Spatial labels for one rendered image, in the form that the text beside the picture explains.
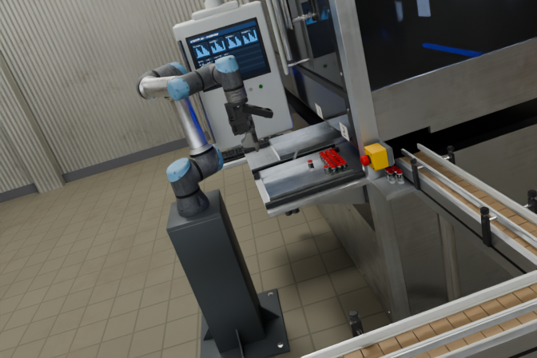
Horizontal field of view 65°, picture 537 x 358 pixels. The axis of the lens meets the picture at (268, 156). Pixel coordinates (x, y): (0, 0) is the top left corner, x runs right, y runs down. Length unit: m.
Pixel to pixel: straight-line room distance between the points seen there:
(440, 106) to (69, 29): 4.43
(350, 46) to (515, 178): 0.91
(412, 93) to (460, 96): 0.19
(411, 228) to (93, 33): 4.31
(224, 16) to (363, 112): 1.12
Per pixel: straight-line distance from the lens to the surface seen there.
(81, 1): 5.32
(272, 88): 2.44
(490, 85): 1.75
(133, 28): 5.21
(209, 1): 2.41
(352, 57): 1.46
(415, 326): 0.99
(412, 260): 1.90
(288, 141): 2.16
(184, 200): 1.93
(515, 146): 1.91
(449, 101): 1.67
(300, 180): 1.73
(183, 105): 1.90
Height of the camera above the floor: 1.66
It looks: 23 degrees down
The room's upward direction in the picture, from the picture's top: 16 degrees counter-clockwise
